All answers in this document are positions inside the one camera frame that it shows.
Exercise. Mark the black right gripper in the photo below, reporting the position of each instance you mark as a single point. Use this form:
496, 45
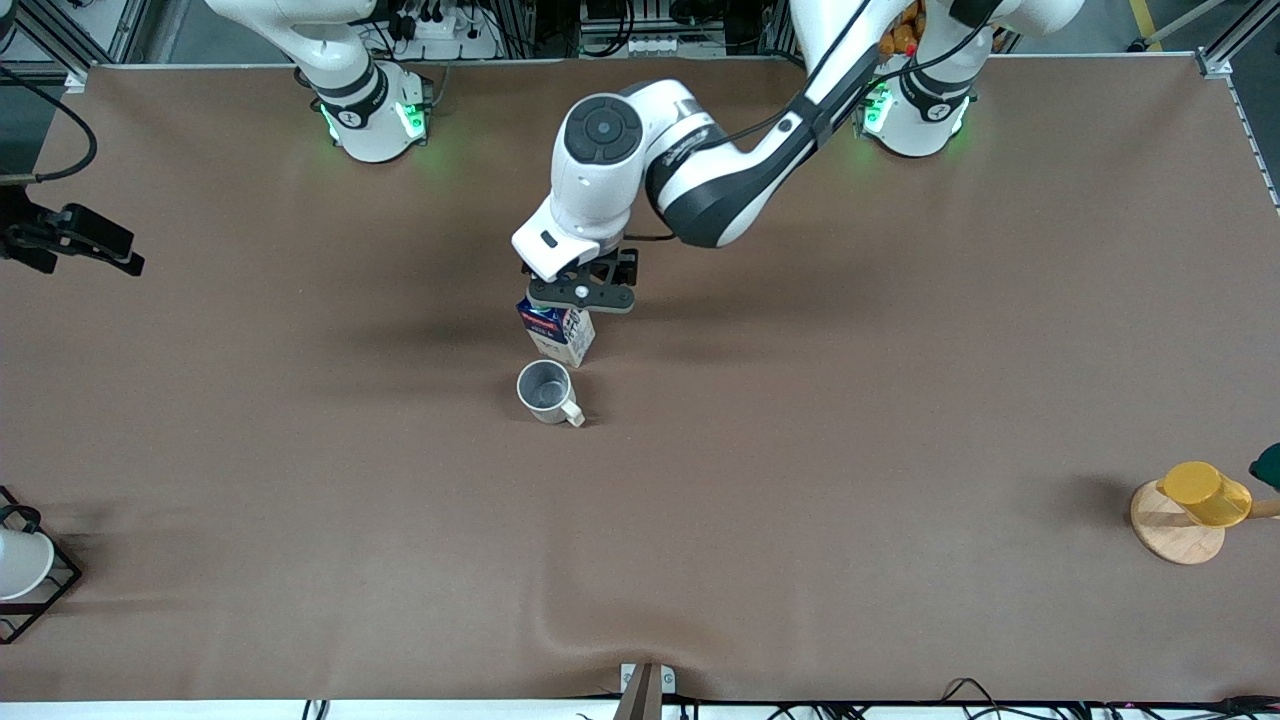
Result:
22, 232

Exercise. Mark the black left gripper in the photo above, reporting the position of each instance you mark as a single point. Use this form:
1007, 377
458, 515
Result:
622, 266

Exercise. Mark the blue milk carton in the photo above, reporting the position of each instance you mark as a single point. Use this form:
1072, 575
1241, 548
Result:
565, 335

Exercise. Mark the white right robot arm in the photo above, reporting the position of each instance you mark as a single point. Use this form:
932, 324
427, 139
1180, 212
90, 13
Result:
375, 130

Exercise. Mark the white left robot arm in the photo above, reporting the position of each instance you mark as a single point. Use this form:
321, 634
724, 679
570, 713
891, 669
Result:
720, 190

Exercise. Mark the wooden cup stand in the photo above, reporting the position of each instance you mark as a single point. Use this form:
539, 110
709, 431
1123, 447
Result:
1175, 540

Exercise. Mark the yellow plastic cup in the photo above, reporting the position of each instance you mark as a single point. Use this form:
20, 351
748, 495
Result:
1205, 495

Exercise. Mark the dark green cup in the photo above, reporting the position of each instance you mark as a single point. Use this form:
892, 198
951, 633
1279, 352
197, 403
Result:
1268, 468

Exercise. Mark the long white power strip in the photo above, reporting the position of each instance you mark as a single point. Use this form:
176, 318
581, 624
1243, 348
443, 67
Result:
650, 45

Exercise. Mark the brown table cloth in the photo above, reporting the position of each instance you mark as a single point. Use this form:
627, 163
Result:
640, 550

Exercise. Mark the white power strip with plugs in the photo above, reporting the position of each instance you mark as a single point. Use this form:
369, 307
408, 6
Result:
450, 35

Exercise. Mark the white bowl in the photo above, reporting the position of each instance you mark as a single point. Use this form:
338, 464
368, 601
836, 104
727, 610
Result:
22, 565

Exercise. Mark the bag of orange items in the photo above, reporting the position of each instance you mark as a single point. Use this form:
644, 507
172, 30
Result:
900, 38

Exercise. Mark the aluminium frame profile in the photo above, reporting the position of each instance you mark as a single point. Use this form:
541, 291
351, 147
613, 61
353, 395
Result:
1225, 50
70, 35

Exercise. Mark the metal clamp bracket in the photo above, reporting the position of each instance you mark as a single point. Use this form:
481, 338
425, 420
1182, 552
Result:
647, 685

